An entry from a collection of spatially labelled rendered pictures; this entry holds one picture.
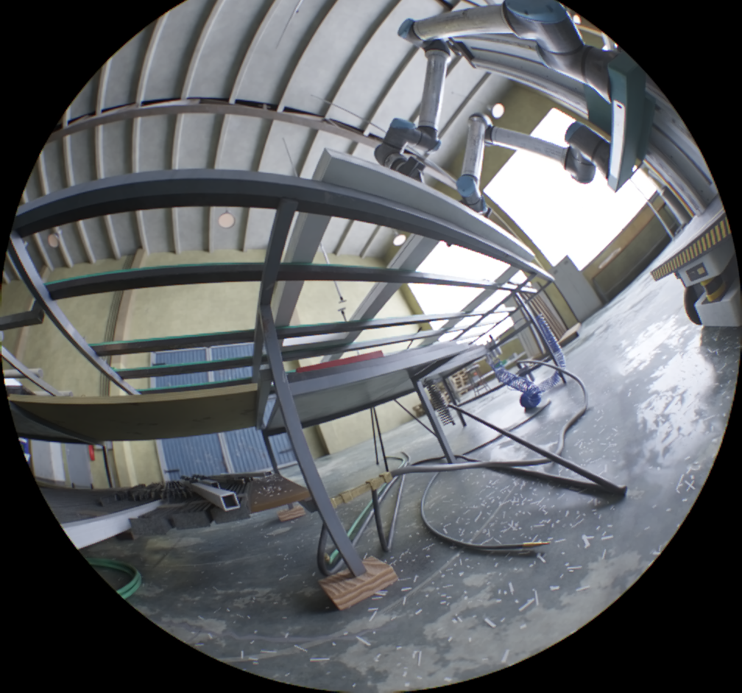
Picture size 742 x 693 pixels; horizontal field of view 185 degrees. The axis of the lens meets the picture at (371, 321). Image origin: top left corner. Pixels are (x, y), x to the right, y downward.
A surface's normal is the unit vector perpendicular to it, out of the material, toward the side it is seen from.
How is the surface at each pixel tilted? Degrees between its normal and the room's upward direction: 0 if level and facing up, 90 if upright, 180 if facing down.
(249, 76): 180
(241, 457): 90
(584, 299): 90
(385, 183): 180
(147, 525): 90
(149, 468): 90
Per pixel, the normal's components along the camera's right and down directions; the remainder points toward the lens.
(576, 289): -0.81, 0.07
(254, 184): 0.37, 0.84
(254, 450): 0.46, -0.54
